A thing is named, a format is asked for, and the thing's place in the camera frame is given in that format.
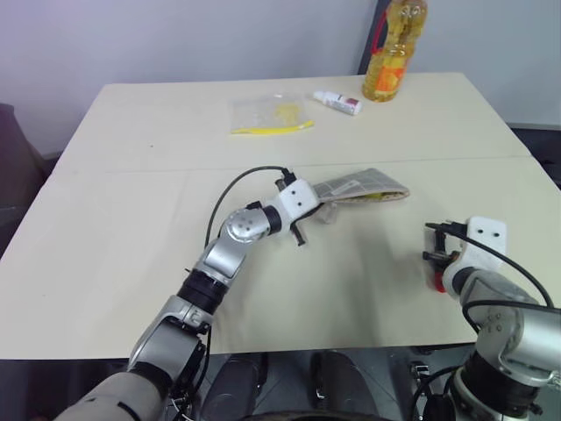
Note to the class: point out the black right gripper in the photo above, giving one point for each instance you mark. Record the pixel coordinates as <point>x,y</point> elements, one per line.
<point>448,247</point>

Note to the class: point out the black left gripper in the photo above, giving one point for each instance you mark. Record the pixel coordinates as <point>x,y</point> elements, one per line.
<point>307,217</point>

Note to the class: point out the red marker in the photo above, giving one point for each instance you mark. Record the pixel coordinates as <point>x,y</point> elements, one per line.
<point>438,283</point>

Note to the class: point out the grey grid pouch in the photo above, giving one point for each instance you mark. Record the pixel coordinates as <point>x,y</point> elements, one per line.
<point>364,189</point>

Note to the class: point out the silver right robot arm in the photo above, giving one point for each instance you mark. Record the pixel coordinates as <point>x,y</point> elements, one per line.
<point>504,316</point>

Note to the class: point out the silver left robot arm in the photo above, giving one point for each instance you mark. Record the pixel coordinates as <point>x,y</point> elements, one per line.
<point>228,259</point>

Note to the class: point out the yellow highlighter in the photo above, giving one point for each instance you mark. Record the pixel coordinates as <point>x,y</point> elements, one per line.
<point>382,196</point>

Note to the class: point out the clear zip bag yellow seal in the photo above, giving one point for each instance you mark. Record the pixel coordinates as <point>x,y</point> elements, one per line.
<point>268,113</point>

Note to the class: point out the small white dropper bottle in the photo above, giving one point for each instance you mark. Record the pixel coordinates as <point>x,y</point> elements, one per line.
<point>337,102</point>

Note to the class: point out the dark rounded shape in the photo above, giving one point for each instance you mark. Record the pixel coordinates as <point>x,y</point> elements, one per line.
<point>236,388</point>

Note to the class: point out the yellow cooking oil bottle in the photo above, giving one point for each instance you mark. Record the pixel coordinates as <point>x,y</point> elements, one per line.
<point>389,52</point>

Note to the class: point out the dark brown chair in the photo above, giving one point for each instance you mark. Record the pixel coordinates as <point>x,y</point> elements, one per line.
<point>15,153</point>

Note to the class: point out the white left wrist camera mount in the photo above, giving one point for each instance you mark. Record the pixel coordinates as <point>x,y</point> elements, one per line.
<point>299,198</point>

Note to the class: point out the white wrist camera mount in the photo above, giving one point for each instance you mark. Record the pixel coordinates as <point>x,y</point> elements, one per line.
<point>484,240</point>
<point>299,198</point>

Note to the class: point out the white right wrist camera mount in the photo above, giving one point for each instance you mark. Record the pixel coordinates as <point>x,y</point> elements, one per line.
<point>484,240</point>

